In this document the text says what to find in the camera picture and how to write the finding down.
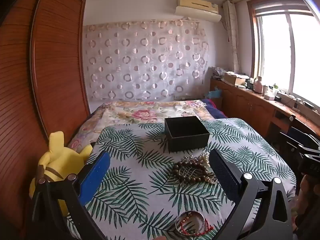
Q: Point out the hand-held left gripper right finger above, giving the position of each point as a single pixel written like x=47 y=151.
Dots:
x=222 y=177

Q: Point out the pile of papers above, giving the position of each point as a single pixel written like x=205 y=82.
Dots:
x=217 y=72

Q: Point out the green lid bottle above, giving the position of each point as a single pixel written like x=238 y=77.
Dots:
x=275 y=90

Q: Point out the black jewelry box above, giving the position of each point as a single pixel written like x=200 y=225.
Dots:
x=187 y=142

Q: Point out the metal hair comb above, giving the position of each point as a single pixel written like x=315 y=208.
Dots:
x=191 y=173

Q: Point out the blue plastic bag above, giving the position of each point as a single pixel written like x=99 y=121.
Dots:
x=215 y=93

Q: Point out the white wall socket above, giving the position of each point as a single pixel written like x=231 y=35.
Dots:
x=183 y=66

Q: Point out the dark blue blanket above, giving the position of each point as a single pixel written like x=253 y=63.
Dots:
x=212 y=110

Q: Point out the wooden cabinet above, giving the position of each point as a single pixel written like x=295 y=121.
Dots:
x=247 y=105

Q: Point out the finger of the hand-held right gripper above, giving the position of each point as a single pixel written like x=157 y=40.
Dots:
x=310 y=150

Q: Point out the wooden louvred wardrobe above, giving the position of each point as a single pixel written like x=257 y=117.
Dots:
x=57 y=67

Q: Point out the cardboard box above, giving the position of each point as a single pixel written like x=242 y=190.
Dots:
x=231 y=80

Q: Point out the circle patterned curtain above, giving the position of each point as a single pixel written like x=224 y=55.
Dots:
x=145 y=62

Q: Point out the leaf print tablecloth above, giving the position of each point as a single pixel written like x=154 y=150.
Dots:
x=140 y=155

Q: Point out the dark blue chair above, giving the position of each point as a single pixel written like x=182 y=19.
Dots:
x=302 y=135

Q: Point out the floral bedspread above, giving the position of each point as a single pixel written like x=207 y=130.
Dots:
x=140 y=112

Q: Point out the silver bangle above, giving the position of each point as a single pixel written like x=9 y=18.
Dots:
x=202 y=223

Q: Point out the yellow plush toy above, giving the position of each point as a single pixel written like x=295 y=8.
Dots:
x=53 y=158

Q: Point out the white tissue box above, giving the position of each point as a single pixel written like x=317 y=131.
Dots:
x=269 y=97

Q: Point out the floral window drape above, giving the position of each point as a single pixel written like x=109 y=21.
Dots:
x=231 y=35

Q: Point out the wall air conditioner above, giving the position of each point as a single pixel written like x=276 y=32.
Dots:
x=197 y=10

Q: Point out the person's right hand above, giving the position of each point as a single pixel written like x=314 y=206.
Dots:
x=304 y=187

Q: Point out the window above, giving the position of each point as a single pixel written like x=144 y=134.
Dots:
x=275 y=50

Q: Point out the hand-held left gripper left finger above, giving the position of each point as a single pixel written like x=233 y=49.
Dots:
x=96 y=177

